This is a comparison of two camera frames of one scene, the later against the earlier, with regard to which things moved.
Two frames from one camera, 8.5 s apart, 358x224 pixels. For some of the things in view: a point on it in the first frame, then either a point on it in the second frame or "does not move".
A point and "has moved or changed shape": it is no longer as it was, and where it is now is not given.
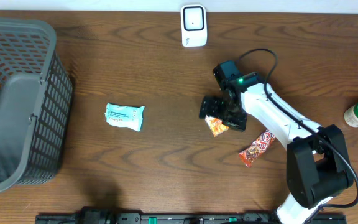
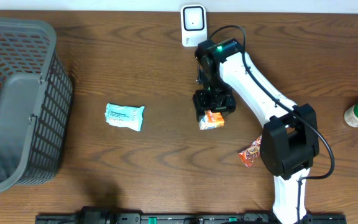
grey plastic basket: x=25 y=91 does not move
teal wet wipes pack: x=124 y=116 does not move
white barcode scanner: x=194 y=26 does not move
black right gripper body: x=233 y=116 → x=219 y=98
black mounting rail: x=106 y=216 does not move
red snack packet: x=257 y=147 has moved or changed shape
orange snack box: x=215 y=125 has moved or changed shape
